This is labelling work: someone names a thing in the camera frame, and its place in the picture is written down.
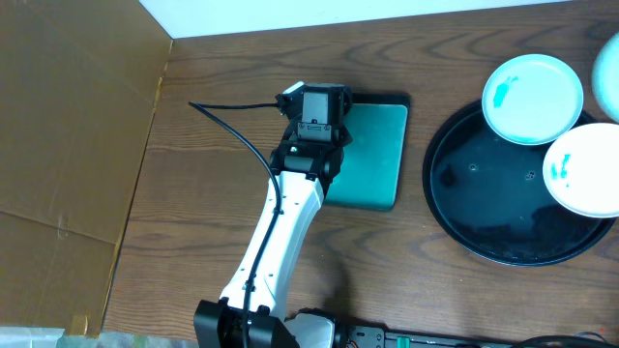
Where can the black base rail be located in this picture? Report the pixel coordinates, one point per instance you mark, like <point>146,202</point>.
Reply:
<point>374,337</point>

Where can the white plate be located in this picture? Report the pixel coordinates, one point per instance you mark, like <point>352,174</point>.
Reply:
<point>580,170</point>

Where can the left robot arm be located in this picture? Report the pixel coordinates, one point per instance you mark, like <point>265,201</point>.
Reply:
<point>251,310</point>

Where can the mint plate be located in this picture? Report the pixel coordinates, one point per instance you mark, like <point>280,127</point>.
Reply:
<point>605,74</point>
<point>532,99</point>

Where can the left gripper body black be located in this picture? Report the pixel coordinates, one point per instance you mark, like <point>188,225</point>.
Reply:
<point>282,100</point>

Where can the black rectangular sponge tray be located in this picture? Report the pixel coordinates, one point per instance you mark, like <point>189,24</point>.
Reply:
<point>368,177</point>

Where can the brown cardboard panel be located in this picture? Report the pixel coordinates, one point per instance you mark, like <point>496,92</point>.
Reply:
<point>80,81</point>

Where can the round black tray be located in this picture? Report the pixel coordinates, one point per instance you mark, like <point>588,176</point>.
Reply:
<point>489,195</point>

